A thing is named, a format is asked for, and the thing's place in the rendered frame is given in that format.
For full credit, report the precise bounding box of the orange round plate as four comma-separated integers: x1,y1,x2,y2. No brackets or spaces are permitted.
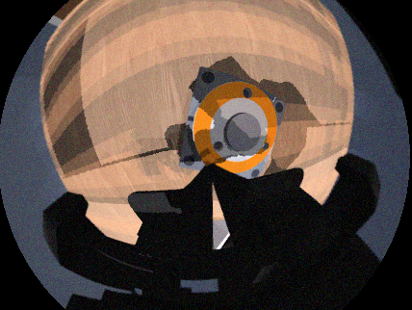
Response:
193,81,277,173

